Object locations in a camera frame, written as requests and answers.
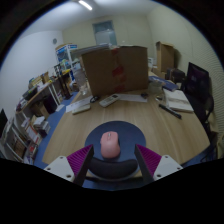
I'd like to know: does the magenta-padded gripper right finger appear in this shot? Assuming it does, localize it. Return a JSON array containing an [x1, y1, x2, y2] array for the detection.
[[134, 143, 184, 185]]

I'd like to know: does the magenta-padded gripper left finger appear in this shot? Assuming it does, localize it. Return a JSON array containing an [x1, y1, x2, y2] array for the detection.
[[43, 143, 95, 187]]

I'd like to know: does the pink computer mouse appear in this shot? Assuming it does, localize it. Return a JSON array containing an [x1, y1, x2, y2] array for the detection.
[[99, 130, 122, 159]]

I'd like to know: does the round dark blue mouse pad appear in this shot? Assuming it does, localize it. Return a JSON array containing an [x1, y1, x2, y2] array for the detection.
[[82, 120, 147, 191]]

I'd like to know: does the black marker pen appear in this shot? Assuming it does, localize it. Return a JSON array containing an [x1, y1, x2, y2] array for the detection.
[[158, 103, 183, 120]]

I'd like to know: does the flat white device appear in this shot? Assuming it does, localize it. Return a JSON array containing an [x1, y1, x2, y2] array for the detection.
[[71, 103, 92, 116]]

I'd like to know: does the cluttered shelf unit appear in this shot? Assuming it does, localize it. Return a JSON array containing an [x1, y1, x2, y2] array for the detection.
[[0, 71, 68, 165]]

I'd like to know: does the thick white book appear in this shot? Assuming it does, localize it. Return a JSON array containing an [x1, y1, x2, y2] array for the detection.
[[163, 88, 195, 113]]

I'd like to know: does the black office chair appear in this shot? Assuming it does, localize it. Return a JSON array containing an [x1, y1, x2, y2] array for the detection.
[[189, 92, 218, 158]]

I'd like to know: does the white paper sheet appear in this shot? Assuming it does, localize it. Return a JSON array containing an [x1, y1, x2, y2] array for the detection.
[[116, 93, 148, 103]]

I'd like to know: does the white round container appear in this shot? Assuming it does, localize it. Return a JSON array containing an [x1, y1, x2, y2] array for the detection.
[[148, 81, 164, 95]]

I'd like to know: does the white remote control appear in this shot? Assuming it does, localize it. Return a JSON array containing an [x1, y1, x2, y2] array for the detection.
[[98, 93, 120, 108]]

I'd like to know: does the blue book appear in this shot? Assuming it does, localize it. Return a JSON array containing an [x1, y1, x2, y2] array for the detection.
[[148, 75, 179, 93]]

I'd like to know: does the black monitor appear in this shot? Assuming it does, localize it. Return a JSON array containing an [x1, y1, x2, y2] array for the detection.
[[184, 61, 211, 101]]

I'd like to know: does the white rack with blue box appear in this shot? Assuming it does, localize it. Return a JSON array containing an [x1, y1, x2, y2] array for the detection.
[[54, 43, 82, 98]]

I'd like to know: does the large brown cardboard box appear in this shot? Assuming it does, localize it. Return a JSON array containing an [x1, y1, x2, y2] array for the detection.
[[79, 45, 149, 98]]

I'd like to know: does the tall open cardboard box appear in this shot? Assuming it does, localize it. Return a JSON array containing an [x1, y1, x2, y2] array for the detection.
[[155, 41, 175, 74]]

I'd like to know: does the ceiling tube light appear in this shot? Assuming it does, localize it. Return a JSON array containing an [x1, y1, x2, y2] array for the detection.
[[78, 0, 94, 12]]

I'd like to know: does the small wall window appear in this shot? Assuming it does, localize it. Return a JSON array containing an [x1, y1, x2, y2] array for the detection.
[[92, 20, 118, 46]]

